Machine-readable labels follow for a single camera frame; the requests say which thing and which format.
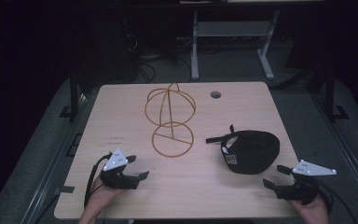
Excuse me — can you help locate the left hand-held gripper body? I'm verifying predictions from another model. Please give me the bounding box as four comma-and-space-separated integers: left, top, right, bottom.
99, 147, 141, 190

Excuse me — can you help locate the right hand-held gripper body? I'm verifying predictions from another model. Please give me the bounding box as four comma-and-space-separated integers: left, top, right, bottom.
274, 159, 337, 206

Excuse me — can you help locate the black cap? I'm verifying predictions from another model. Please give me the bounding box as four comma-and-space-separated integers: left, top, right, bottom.
205, 124, 281, 175

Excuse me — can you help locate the gold wire hat stand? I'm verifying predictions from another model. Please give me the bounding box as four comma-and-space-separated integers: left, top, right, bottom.
144, 81, 197, 159

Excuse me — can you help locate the person's right hand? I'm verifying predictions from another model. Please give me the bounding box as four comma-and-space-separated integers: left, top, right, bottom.
286, 195, 330, 224

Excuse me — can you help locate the person's left hand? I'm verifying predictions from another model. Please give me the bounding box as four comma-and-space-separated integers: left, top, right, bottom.
86, 175, 127, 216

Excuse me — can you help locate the grey tape strip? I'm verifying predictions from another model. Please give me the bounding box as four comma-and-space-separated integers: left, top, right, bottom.
54, 185, 76, 195

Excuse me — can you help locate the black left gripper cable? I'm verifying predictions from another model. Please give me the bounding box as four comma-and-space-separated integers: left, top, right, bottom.
83, 151, 114, 209

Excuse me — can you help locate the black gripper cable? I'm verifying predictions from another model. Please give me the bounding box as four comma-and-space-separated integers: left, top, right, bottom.
315, 178, 357, 224
83, 151, 114, 209

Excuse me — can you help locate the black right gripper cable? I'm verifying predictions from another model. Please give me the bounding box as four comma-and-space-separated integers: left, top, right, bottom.
315, 178, 357, 224

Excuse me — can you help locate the aluminium rail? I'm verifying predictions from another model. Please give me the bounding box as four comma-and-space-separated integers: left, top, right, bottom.
310, 92, 358, 216
20, 91, 91, 224

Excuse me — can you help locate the black metal post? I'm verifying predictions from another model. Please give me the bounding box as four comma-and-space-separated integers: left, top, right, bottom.
323, 60, 351, 123
59, 66, 80, 122

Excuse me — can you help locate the tangle of floor cables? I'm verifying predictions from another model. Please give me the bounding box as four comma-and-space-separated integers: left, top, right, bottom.
122, 32, 194, 84

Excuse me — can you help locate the grey metal table frame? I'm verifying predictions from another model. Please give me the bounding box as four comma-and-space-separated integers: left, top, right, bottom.
190, 8, 282, 81

